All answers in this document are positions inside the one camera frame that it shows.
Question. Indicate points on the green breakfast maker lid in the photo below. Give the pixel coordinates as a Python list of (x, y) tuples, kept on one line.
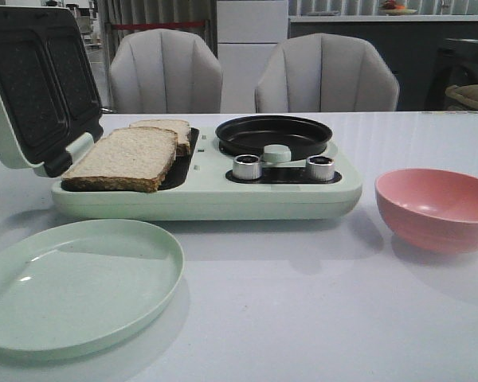
[(50, 107)]

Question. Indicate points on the silver control knob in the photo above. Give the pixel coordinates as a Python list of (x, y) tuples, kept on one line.
[(247, 167), (320, 168)]

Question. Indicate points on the left beige chair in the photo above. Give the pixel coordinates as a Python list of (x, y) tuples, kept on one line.
[(163, 71)]

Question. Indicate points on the right silver control knob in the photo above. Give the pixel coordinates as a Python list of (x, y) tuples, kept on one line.
[(320, 168)]

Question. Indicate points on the bread slice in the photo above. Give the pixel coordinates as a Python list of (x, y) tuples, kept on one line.
[(180, 127), (129, 159)]

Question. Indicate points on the left silver control knob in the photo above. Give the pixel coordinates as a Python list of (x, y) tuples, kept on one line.
[(247, 167)]

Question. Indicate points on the dark sideboard counter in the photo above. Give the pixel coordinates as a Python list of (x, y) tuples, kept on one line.
[(413, 46)]

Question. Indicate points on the right beige chair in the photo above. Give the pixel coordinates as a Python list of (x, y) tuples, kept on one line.
[(324, 72)]

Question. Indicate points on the light green plate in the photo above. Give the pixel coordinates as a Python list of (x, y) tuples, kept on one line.
[(84, 287)]

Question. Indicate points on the red barrier belt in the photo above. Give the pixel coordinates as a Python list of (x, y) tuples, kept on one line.
[(168, 25)]

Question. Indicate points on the beige chair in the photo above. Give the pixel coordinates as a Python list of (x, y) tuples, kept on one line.
[(163, 71), (324, 72)]

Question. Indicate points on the white cabinet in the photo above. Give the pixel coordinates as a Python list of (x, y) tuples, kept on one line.
[(247, 32)]

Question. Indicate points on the black round frying pan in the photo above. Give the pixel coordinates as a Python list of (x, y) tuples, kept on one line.
[(250, 134)]

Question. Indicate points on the fruit plate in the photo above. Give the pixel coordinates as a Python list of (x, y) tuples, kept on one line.
[(392, 8)]

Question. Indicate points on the pink bowl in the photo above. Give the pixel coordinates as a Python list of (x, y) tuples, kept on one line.
[(436, 210)]

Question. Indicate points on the green breakfast maker base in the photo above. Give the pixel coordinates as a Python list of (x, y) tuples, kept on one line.
[(201, 187)]

